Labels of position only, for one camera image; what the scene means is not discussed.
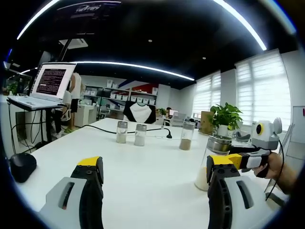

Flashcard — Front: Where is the brown cardboard box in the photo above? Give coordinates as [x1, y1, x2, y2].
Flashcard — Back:
[199, 110, 215, 134]

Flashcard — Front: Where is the shelf of white storage boxes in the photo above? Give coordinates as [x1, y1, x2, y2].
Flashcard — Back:
[84, 80, 158, 113]

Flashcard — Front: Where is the tall seasoning bottle pale powder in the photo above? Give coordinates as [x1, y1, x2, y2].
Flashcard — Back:
[194, 135, 234, 192]

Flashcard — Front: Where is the small window blind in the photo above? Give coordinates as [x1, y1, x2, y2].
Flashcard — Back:
[192, 70, 222, 115]

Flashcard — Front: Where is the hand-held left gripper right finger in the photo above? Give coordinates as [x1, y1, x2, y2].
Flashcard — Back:
[206, 154, 276, 229]

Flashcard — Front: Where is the person's right hand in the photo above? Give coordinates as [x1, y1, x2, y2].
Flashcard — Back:
[253, 152, 285, 179]

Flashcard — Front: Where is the ceiling air conditioner unit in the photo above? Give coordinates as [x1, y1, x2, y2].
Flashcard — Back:
[59, 38, 89, 48]

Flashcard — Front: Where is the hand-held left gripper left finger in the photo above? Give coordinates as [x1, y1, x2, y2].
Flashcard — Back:
[39, 156, 105, 229]

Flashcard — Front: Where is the black rounded device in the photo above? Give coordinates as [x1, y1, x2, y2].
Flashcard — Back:
[10, 152, 38, 184]

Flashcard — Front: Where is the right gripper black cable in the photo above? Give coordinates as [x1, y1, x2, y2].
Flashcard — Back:
[264, 138, 285, 201]

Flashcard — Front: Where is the dark hanging sign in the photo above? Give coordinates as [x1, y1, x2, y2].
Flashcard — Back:
[56, 0, 122, 20]

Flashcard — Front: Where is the black power cable with plug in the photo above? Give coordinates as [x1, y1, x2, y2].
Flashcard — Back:
[82, 124, 173, 139]

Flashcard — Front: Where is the white cabinet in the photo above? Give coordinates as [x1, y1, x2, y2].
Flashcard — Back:
[75, 104, 98, 127]

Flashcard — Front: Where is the white laptop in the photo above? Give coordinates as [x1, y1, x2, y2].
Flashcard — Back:
[6, 61, 78, 112]

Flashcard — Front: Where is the large window blind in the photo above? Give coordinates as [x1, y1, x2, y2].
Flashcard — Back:
[234, 49, 293, 131]

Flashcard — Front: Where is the tall seasoning bottle brown powder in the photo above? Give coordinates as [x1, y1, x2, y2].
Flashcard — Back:
[179, 121, 195, 151]

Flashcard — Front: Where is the black laptop stand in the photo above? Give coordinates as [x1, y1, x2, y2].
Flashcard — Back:
[8, 104, 70, 144]

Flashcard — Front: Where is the curved ceiling light strip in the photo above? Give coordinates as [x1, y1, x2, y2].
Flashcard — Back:
[71, 61, 196, 81]
[212, 0, 267, 51]
[16, 0, 61, 41]

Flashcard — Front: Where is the green potted plant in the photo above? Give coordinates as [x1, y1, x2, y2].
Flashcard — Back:
[210, 102, 244, 138]

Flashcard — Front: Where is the grey curved device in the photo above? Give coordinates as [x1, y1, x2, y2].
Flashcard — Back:
[234, 130, 252, 143]

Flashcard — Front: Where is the small seasoning bottle white powder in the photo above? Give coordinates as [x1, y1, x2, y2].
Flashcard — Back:
[133, 124, 147, 146]

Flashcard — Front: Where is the whiteboard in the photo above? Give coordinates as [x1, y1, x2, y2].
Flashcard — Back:
[285, 104, 305, 158]

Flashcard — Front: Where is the black and white shirt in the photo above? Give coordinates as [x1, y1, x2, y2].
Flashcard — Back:
[123, 100, 157, 125]

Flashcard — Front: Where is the small leafy plant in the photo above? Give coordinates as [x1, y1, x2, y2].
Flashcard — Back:
[6, 82, 19, 95]

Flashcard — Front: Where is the small seasoning bottle beige powder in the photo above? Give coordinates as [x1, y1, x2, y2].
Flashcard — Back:
[116, 121, 128, 144]

